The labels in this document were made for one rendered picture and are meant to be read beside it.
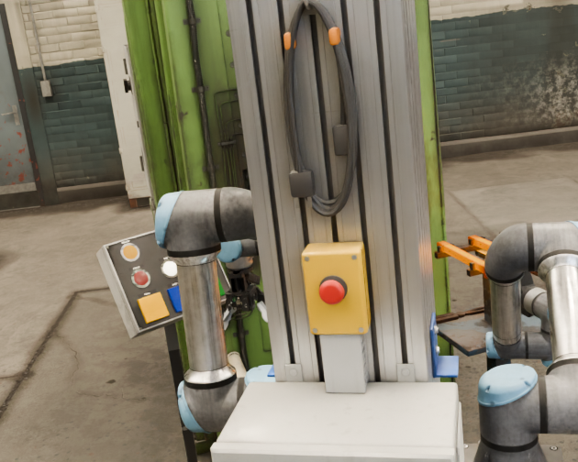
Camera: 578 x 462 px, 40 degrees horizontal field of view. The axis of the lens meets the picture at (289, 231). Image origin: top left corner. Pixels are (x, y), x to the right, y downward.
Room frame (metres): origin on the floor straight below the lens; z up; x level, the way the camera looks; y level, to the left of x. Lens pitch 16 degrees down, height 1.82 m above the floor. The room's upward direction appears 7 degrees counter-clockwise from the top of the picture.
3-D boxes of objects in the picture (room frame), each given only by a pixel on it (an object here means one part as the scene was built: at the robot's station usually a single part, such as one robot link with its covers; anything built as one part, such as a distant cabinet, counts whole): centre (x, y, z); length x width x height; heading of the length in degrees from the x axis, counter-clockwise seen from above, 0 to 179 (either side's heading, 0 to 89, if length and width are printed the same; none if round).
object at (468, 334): (2.45, -0.66, 0.70); 0.40 x 0.30 x 0.02; 106
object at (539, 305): (1.93, -0.68, 0.95); 0.11 x 0.08 x 0.09; 15
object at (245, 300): (2.07, 0.15, 1.07); 0.09 x 0.08 x 0.12; 165
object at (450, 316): (2.58, -0.75, 0.71); 0.60 x 0.04 x 0.01; 105
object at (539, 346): (1.94, -0.66, 0.85); 0.11 x 0.08 x 0.11; 74
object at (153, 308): (2.17, 0.42, 1.01); 0.07 x 0.05 x 0.07; 126
